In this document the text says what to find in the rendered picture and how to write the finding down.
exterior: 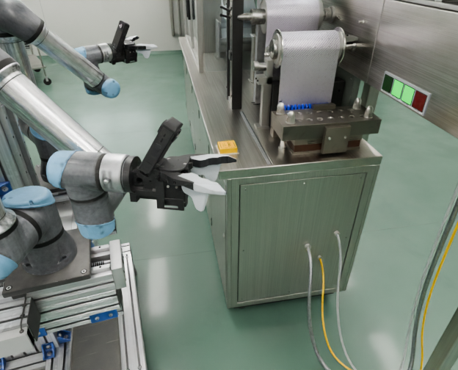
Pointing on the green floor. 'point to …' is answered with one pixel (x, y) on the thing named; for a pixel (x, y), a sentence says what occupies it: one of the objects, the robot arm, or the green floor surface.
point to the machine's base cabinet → (283, 226)
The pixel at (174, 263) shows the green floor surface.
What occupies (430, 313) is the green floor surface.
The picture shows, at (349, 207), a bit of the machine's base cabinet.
